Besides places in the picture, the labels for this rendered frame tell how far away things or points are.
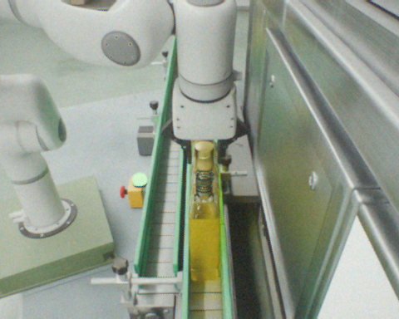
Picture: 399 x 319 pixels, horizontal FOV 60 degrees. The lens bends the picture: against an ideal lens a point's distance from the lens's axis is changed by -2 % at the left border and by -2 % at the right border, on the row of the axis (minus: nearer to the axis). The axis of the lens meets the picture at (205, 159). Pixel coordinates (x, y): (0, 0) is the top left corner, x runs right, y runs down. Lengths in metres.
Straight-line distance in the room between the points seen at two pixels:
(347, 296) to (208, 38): 0.31
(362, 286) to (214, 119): 0.32
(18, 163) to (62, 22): 0.52
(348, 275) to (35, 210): 0.80
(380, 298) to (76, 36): 0.39
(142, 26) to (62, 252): 0.66
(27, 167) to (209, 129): 0.51
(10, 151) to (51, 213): 0.21
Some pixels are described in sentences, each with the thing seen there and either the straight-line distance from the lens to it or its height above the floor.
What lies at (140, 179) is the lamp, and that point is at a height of 0.85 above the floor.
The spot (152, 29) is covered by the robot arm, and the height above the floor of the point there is 1.40.
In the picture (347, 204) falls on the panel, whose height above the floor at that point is 1.30.
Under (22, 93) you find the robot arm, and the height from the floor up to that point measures 1.22.
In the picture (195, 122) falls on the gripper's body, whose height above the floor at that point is 1.24.
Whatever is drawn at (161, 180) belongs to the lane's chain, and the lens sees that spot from 0.99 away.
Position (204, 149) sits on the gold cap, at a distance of 0.62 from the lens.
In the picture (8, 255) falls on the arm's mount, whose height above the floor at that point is 0.82.
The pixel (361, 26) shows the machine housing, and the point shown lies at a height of 1.42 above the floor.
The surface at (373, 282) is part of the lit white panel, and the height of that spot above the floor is 1.28.
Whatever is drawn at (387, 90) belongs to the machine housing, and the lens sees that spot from 0.32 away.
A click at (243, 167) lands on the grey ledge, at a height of 0.88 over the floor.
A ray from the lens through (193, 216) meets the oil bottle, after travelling 0.62.
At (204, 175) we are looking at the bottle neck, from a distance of 0.60.
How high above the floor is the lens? 1.51
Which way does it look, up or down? 37 degrees down
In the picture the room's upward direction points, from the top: straight up
